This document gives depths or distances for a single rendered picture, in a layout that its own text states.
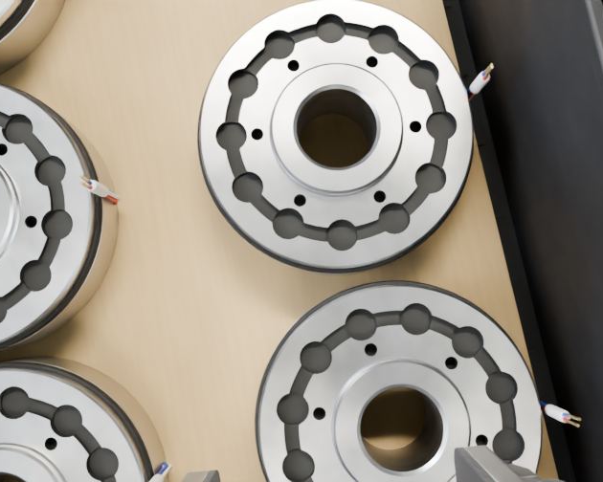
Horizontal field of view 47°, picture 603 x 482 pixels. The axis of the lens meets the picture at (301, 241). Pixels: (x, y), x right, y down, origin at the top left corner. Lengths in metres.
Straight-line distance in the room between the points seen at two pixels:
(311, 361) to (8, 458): 0.11
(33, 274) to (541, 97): 0.19
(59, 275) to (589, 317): 0.18
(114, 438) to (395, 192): 0.13
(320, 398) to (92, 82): 0.16
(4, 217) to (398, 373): 0.15
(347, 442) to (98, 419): 0.09
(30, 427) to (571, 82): 0.21
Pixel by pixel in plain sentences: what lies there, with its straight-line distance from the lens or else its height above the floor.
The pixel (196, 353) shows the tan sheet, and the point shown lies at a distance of 0.28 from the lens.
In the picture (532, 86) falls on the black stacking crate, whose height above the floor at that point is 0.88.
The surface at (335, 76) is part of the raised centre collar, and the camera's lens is 0.26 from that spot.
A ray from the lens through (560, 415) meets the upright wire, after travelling 0.26.
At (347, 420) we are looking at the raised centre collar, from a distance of 0.25.
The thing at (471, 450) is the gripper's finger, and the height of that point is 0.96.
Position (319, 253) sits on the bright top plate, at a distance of 0.25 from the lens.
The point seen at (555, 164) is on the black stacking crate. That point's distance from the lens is 0.25.
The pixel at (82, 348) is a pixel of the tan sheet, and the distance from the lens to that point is 0.29.
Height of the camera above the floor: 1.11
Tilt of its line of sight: 85 degrees down
